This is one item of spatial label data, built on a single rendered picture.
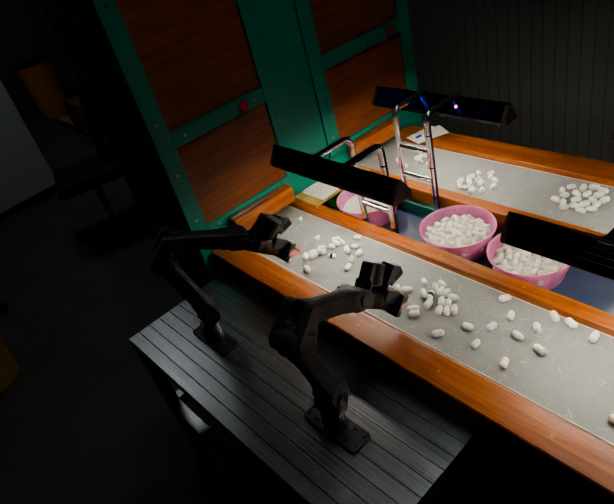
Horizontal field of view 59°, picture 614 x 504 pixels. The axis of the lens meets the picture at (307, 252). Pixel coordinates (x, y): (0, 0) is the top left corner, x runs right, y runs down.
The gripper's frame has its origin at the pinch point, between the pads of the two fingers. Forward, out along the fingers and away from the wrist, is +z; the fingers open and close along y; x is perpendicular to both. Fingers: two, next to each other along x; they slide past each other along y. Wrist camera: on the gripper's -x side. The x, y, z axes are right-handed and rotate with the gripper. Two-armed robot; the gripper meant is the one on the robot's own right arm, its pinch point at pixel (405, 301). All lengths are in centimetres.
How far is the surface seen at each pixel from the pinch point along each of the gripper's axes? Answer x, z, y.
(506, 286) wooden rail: -13.0, 22.7, -16.3
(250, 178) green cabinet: -18, 0, 90
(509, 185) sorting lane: -46, 65, 17
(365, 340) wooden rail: 13.8, -8.6, 2.9
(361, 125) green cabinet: -55, 52, 90
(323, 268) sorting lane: 3.7, 6.8, 42.5
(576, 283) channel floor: -20, 45, -27
